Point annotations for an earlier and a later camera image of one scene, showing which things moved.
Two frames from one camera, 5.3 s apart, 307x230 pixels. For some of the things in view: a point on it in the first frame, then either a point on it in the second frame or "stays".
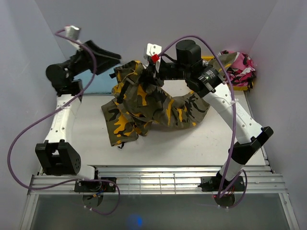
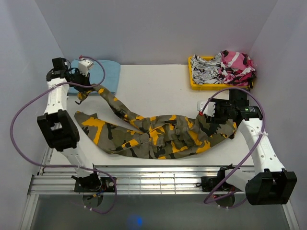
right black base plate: [212, 183] stays
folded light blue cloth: [102, 83] stays
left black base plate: [96, 186] stays
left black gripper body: [84, 61] to [79, 78]
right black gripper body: [167, 71] to [222, 113]
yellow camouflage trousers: [136, 103] to [159, 137]
